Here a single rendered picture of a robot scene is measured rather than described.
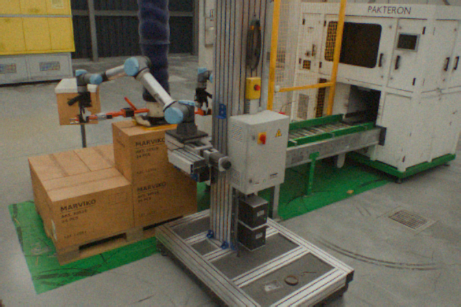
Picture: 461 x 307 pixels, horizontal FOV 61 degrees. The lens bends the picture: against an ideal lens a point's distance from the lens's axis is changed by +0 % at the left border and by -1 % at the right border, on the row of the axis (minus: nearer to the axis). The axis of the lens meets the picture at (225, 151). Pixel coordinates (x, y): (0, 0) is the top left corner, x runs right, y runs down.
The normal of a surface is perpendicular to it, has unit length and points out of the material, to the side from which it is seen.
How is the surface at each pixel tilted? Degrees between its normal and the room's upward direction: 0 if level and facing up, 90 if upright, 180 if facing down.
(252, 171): 91
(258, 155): 90
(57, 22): 90
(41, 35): 90
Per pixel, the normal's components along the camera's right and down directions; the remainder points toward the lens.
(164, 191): 0.56, 0.30
